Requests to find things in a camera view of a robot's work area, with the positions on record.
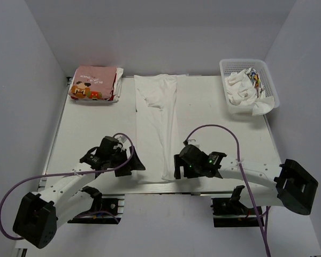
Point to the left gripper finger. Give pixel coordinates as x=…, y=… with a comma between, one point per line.
x=123, y=171
x=134, y=162

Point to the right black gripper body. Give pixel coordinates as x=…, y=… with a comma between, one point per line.
x=194, y=171

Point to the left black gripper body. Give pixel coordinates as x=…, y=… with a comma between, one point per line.
x=119, y=158

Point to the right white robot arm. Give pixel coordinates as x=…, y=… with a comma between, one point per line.
x=287, y=185

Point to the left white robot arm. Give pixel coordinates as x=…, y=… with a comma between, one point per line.
x=40, y=214

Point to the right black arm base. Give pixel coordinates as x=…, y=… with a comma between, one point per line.
x=232, y=214

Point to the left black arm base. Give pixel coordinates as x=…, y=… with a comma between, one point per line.
x=109, y=211

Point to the pink folded t shirt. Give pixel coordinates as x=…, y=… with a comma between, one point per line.
x=93, y=83

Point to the crumpled white shirt in basket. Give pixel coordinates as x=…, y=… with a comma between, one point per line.
x=246, y=93

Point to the white plastic basket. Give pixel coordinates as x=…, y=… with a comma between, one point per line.
x=227, y=66

